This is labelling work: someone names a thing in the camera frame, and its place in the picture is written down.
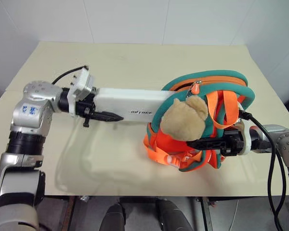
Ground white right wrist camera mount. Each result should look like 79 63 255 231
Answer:
235 102 253 155

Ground white rectangular box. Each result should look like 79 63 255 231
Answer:
93 87 171 124

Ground thin white cable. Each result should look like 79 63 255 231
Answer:
229 199 240 231

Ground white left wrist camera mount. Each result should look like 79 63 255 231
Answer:
67 67 96 118

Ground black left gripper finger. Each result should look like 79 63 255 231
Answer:
90 111 125 123

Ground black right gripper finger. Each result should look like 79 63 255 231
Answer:
186 138 228 151

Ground orange and teal backpack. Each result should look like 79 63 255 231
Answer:
143 69 256 173

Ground dark rounded shape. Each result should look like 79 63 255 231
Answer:
157 198 194 231
103 203 126 231

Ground metal table leg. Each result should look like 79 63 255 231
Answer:
66 195 77 231
198 196 211 231

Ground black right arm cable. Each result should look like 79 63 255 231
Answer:
238 109 288 231

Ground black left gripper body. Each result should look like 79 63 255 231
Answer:
75 86 99 128

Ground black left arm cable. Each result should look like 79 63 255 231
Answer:
51 65 91 86

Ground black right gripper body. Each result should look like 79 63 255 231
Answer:
221 129 245 157

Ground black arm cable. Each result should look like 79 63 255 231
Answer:
51 65 91 86
238 109 288 231

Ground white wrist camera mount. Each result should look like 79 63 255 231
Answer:
235 102 253 155
67 67 96 118

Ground tan plush toy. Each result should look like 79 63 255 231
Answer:
159 95 209 141

